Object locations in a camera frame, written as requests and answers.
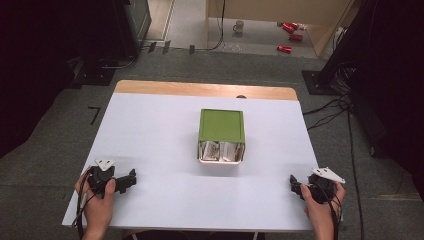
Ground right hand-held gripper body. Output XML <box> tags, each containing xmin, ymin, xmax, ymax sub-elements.
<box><xmin>307</xmin><ymin>166</ymin><xmax>347</xmax><ymax>205</ymax></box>

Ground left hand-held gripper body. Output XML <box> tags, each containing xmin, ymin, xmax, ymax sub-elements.
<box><xmin>86</xmin><ymin>158</ymin><xmax>117</xmax><ymax>200</ymax></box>

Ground green storage box casing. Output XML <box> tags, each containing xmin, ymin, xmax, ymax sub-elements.
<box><xmin>197</xmin><ymin>108</ymin><xmax>247</xmax><ymax>146</ymax></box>

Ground person's right hand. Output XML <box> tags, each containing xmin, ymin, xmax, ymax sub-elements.
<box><xmin>300</xmin><ymin>182</ymin><xmax>347</xmax><ymax>234</ymax></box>

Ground person's left hand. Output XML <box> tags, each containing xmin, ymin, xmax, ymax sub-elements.
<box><xmin>74</xmin><ymin>168</ymin><xmax>117</xmax><ymax>235</ymax></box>

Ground pile of white paper packets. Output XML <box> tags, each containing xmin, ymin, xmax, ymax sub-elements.
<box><xmin>199</xmin><ymin>140</ymin><xmax>245</xmax><ymax>163</ymax></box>

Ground black cabinet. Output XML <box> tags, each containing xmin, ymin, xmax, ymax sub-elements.
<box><xmin>111</xmin><ymin>0</ymin><xmax>153</xmax><ymax>60</ymax></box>

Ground grey mug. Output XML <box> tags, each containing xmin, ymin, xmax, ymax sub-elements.
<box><xmin>232</xmin><ymin>19</ymin><xmax>246</xmax><ymax>35</ymax></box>

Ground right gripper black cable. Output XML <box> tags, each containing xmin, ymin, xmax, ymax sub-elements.
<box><xmin>316</xmin><ymin>183</ymin><xmax>344</xmax><ymax>240</ymax></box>

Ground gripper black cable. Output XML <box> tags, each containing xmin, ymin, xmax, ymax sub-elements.
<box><xmin>71</xmin><ymin>166</ymin><xmax>96</xmax><ymax>240</ymax></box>
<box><xmin>316</xmin><ymin>183</ymin><xmax>344</xmax><ymax>240</ymax></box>

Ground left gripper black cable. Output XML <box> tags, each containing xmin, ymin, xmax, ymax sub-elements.
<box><xmin>71</xmin><ymin>166</ymin><xmax>96</xmax><ymax>240</ymax></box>

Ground black floor cables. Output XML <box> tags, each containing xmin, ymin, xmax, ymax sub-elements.
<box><xmin>301</xmin><ymin>63</ymin><xmax>366</xmax><ymax>240</ymax></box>

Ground black floor base plate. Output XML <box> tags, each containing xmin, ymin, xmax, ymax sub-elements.
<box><xmin>70</xmin><ymin>57</ymin><xmax>117</xmax><ymax>87</ymax></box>

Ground black stand with base plate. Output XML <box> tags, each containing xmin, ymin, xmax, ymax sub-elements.
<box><xmin>301</xmin><ymin>0</ymin><xmax>381</xmax><ymax>97</ymax></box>

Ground hanging black cable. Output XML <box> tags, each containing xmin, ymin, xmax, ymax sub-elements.
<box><xmin>204</xmin><ymin>0</ymin><xmax>226</xmax><ymax>52</ymax></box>

